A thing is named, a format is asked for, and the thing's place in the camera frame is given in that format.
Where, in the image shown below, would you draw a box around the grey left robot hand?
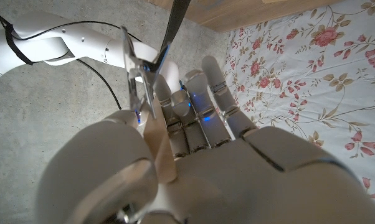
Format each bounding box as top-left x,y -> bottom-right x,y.
34,55 -> 375,224

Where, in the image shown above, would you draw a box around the dark brown leather belt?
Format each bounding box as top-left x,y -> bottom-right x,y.
158,0 -> 192,73

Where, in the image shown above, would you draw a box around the floral backdrop cloth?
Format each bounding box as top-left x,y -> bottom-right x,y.
220,0 -> 375,212

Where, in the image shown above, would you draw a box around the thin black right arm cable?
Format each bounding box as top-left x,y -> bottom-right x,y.
11,20 -> 143,111

